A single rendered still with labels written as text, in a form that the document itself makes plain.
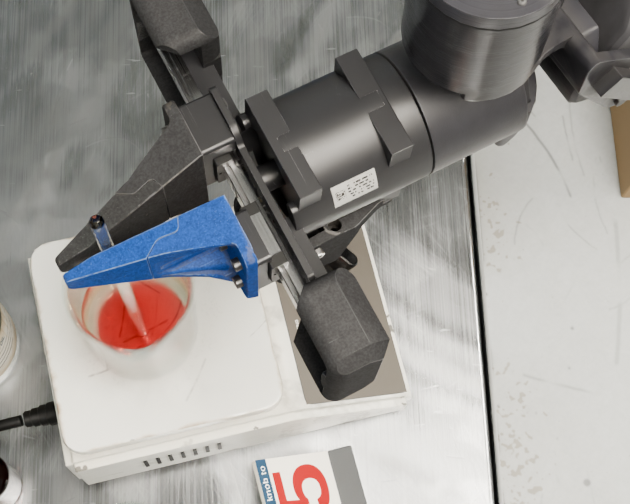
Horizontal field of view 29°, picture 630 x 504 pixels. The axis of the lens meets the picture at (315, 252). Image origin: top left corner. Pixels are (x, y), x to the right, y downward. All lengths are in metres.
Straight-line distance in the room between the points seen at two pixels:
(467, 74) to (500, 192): 0.34
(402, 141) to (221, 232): 0.08
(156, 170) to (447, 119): 0.12
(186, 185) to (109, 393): 0.19
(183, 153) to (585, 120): 0.40
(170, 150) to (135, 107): 0.32
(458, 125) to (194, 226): 0.12
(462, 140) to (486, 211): 0.28
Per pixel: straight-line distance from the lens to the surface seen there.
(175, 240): 0.47
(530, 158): 0.80
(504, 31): 0.43
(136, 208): 0.48
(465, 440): 0.74
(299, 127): 0.48
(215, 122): 0.49
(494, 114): 0.50
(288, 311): 0.68
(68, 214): 0.78
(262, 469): 0.69
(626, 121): 0.80
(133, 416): 0.65
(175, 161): 0.48
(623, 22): 0.51
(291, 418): 0.67
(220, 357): 0.65
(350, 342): 0.45
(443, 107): 0.49
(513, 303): 0.77
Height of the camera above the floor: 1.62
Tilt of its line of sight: 72 degrees down
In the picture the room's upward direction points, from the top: 8 degrees clockwise
